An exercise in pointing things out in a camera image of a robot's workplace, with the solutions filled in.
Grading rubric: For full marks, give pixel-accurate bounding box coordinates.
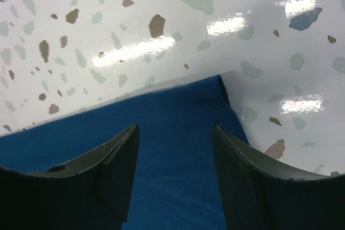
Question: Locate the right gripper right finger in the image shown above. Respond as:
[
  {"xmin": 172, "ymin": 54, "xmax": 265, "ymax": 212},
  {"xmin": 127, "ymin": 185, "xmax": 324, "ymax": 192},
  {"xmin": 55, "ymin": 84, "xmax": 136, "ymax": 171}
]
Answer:
[{"xmin": 212, "ymin": 125, "xmax": 344, "ymax": 229}]

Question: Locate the dark blue t shirt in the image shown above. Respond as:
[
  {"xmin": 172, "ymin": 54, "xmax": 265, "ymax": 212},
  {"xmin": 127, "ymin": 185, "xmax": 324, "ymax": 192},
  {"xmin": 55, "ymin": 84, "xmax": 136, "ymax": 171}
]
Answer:
[{"xmin": 1, "ymin": 76, "xmax": 246, "ymax": 229}]

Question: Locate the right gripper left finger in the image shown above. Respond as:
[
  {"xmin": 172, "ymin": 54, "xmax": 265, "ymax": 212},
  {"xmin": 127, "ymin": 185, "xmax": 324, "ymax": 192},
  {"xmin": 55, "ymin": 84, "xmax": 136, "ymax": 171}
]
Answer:
[{"xmin": 1, "ymin": 124, "xmax": 140, "ymax": 229}]

